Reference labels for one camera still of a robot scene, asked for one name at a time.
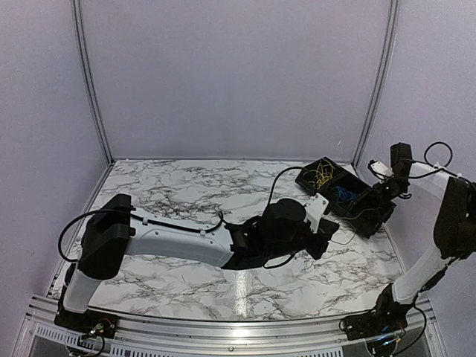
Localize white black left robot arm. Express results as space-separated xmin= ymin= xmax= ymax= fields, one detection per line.
xmin=61 ymin=194 xmax=339 ymax=331

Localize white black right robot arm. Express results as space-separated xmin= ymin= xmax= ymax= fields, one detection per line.
xmin=367 ymin=143 xmax=475 ymax=333

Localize black compartment tray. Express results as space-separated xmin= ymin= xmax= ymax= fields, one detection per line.
xmin=295 ymin=157 xmax=396 ymax=239

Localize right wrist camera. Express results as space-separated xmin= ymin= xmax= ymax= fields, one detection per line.
xmin=367 ymin=160 xmax=393 ymax=180

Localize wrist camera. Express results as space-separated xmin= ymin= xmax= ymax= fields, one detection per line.
xmin=367 ymin=160 xmax=393 ymax=180
xmin=303 ymin=193 xmax=329 ymax=234

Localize blue cables in tray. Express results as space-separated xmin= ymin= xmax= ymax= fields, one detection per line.
xmin=332 ymin=185 xmax=360 ymax=205

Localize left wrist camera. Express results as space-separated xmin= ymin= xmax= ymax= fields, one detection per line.
xmin=303 ymin=193 xmax=329 ymax=234

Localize yellow cables in tray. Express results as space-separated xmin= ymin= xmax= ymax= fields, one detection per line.
xmin=300 ymin=158 xmax=338 ymax=193

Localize aluminium front table frame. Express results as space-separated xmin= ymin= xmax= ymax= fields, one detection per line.
xmin=12 ymin=295 xmax=449 ymax=356

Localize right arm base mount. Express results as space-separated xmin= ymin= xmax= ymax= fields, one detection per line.
xmin=339 ymin=285 xmax=412 ymax=341

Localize aluminium right corner post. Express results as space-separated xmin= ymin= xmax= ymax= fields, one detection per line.
xmin=351 ymin=0 xmax=400 ymax=167

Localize aluminium corner post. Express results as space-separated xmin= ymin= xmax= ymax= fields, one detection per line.
xmin=72 ymin=0 xmax=115 ymax=164
xmin=351 ymin=0 xmax=400 ymax=167

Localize aluminium left corner post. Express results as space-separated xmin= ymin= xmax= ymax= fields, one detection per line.
xmin=72 ymin=0 xmax=115 ymax=164

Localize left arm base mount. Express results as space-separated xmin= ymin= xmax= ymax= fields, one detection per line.
xmin=54 ymin=309 xmax=118 ymax=339

